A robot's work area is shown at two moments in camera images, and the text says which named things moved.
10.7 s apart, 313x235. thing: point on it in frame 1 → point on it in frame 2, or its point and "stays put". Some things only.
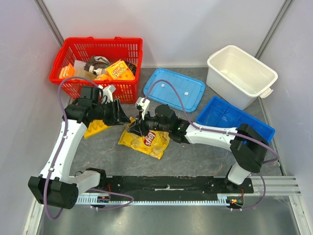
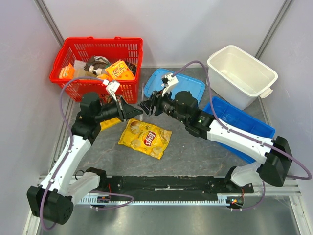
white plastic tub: (238, 78) stays put
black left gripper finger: (123, 118) → (134, 111)
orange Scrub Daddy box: (120, 70) stays put
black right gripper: (143, 123) → (156, 105)
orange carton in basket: (65, 72) stays put
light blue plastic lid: (190, 90) stays put
